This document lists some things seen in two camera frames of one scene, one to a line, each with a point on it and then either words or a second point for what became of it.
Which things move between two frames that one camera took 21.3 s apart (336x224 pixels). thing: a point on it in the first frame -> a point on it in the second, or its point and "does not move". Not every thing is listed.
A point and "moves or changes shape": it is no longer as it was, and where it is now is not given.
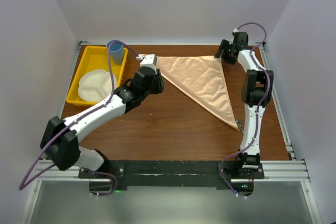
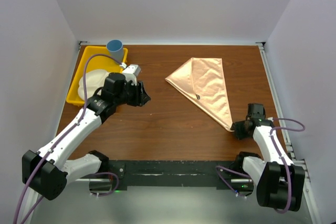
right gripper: [224, 45] -> [238, 132]
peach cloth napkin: [202, 78] moves or changes shape
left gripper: [159, 83] -> [140, 96]
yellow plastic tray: [94, 57] does not move
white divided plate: [95, 86] does not move
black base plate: [171, 173] does not move
